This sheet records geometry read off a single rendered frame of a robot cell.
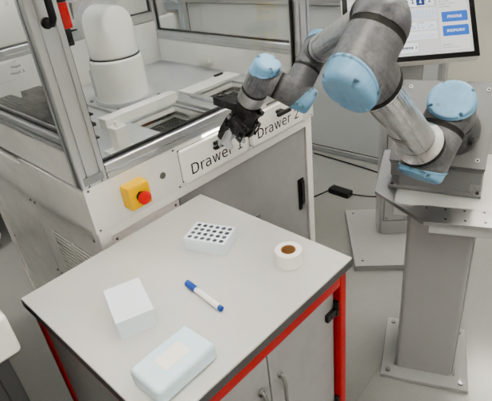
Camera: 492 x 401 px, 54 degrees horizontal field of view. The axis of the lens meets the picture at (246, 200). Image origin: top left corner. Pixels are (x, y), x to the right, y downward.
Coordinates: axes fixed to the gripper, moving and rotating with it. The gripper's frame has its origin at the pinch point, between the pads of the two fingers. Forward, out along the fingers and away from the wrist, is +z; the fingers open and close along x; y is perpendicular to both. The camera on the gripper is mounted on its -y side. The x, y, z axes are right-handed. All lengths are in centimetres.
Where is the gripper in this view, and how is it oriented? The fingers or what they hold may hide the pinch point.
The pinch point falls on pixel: (224, 140)
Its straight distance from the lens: 154.3
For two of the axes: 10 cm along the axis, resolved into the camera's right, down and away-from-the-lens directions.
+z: -3.3, 5.3, 7.8
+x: 6.8, -4.4, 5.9
